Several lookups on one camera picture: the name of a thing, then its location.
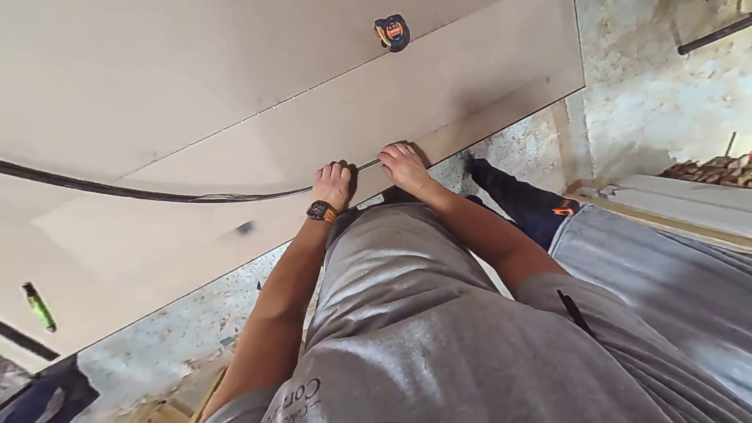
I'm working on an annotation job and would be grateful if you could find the person's left hand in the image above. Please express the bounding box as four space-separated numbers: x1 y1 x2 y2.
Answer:
311 161 354 213

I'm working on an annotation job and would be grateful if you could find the person's right hand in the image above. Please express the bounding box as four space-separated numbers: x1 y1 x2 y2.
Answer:
377 143 432 197

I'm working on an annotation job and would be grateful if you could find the long thin black strip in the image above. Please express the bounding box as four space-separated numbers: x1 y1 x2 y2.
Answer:
0 160 383 204

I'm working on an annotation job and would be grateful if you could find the person's left forearm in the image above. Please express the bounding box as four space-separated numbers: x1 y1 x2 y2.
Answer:
202 200 339 422

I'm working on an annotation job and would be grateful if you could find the person's right forearm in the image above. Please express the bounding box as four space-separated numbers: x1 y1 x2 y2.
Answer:
418 177 570 298

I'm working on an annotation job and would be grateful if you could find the large beige board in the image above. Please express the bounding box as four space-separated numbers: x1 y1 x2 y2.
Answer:
0 0 586 375

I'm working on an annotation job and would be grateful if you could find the black orange tape measure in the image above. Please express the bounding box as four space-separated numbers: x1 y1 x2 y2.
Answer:
374 13 411 54

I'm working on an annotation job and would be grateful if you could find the person's body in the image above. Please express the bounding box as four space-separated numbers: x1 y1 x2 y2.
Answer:
206 202 752 423

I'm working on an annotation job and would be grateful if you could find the white panel with wooden edge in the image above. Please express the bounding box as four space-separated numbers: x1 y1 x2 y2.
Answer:
567 174 752 252

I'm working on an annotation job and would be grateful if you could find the pile of wooden pieces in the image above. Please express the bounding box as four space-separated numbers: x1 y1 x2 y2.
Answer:
130 367 229 423

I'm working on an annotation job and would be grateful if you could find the pile of brown rubble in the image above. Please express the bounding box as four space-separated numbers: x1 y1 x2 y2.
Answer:
658 153 752 190

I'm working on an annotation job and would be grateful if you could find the green black utility knife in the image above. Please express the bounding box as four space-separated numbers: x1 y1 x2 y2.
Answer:
22 282 57 333

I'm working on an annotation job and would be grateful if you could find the dark metal pipe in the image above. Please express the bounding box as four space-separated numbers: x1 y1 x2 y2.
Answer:
677 14 752 56

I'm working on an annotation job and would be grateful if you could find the short dark flat strip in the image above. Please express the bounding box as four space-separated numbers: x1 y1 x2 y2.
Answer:
0 320 61 362

